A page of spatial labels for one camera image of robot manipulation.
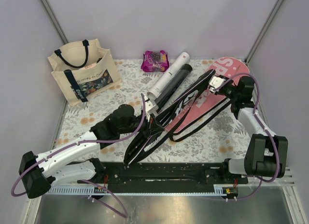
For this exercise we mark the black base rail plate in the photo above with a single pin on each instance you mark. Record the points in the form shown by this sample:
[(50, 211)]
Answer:
[(163, 178)]

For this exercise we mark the purple snack packet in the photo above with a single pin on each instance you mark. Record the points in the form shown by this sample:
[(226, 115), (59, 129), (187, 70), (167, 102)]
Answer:
[(155, 61)]

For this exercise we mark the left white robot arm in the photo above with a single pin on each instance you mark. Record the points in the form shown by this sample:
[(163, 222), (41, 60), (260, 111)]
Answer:
[(39, 173)]

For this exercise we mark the pink racket cover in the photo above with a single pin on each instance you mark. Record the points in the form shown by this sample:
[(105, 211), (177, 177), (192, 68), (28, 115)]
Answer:
[(198, 114)]

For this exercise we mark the black racket cover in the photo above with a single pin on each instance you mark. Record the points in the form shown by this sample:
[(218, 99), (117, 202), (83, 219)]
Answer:
[(145, 143)]

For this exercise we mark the floral patterned table mat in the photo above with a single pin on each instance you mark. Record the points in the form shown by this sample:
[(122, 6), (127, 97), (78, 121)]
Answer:
[(223, 137)]

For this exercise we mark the beige canvas tote bag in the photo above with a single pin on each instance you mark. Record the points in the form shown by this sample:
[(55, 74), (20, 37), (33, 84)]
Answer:
[(83, 69)]

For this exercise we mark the white shuttlecock tube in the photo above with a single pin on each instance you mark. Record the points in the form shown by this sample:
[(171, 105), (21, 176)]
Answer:
[(168, 75)]

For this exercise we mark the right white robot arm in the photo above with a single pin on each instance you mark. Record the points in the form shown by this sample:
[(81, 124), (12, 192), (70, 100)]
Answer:
[(267, 152)]

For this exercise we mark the black shuttlecock tube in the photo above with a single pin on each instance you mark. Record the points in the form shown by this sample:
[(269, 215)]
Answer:
[(173, 85)]

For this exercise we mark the white cable duct strip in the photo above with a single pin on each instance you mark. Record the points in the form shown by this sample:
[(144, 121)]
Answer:
[(90, 190)]

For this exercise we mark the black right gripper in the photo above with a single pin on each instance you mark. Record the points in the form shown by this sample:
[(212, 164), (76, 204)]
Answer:
[(218, 92)]

